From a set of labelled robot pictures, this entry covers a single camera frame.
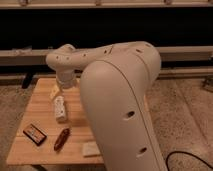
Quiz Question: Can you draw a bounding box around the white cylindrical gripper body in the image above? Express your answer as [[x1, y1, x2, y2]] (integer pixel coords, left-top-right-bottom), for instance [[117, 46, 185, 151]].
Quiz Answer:
[[56, 70, 77, 89]]

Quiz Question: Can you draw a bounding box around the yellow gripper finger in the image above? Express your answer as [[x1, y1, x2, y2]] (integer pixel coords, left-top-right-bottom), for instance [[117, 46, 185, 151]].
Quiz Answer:
[[50, 84, 61, 100]]

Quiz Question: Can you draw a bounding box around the white plastic bottle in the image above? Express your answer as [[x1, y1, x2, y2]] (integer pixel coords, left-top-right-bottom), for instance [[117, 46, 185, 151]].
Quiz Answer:
[[54, 96, 67, 122]]

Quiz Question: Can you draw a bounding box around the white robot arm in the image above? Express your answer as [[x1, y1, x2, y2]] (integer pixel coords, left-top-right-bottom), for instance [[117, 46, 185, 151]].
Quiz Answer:
[[46, 41, 167, 171]]

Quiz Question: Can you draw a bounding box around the wooden table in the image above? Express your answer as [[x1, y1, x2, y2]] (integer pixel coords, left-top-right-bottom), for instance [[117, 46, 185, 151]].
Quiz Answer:
[[6, 78, 104, 165]]

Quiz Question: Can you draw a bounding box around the brown snack packet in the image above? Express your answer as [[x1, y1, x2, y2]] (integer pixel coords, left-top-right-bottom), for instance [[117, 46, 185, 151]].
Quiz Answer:
[[54, 128, 70, 151]]

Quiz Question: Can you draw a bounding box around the dark small box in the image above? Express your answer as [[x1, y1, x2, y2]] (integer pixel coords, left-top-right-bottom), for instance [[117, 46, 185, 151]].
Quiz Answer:
[[23, 124, 47, 146]]

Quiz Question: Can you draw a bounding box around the white sponge block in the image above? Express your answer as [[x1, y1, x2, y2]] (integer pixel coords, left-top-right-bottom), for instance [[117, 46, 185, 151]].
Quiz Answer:
[[82, 142, 100, 157]]

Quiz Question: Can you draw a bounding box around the black floor cable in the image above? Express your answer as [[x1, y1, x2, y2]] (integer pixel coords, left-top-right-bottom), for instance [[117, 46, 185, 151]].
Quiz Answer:
[[165, 150, 213, 171]]

